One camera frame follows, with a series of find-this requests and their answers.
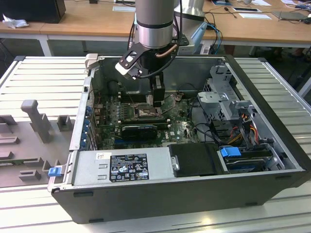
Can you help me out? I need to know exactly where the grey power supply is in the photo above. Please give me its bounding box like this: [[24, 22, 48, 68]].
[[72, 148, 175, 186]]

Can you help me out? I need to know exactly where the grey parts rack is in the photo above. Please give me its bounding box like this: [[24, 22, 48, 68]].
[[0, 99, 75, 187]]

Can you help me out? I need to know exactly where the white flat device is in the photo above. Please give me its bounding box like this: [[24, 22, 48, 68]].
[[233, 7, 262, 13]]

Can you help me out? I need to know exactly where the white paper sheet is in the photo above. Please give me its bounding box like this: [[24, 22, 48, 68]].
[[239, 12, 272, 20]]

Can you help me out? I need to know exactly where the blue cable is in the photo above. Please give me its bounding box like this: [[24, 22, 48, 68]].
[[206, 23, 223, 53]]

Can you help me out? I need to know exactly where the black internal cable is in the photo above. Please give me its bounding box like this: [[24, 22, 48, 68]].
[[189, 97, 219, 144]]

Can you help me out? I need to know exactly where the CPU socket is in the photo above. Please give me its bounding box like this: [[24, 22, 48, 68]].
[[132, 103, 164, 120]]

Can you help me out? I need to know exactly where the wooden desk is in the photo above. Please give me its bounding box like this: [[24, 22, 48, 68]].
[[0, 0, 311, 49]]

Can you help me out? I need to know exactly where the crumpled white paper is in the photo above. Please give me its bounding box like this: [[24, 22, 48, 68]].
[[2, 14, 30, 29]]

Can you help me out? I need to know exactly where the yellow red wire bundle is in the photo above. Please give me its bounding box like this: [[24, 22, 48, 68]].
[[230, 121, 259, 144]]

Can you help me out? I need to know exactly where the black box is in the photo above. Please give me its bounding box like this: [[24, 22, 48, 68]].
[[0, 0, 66, 24]]

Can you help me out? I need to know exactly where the grey metal drive cage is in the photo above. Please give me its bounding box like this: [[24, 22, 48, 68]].
[[196, 64, 258, 122]]

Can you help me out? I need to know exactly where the hard disk in blue carrier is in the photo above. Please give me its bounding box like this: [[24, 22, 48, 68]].
[[220, 146, 272, 173]]

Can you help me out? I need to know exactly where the green motherboard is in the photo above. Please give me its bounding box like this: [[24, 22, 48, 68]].
[[93, 93, 202, 150]]

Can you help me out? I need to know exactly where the black graphics card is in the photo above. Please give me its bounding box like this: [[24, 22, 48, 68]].
[[121, 125, 158, 141]]

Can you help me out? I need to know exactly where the black open PC case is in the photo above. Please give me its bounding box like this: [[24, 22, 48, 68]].
[[47, 53, 311, 225]]

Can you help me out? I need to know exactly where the black plastic shroud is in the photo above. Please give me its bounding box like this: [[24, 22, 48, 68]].
[[167, 143, 228, 178]]

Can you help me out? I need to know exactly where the grey plastic case latch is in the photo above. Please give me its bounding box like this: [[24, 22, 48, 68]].
[[85, 53, 99, 70]]

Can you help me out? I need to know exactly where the large white wrist camera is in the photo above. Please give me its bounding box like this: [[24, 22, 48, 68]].
[[115, 50, 143, 80]]

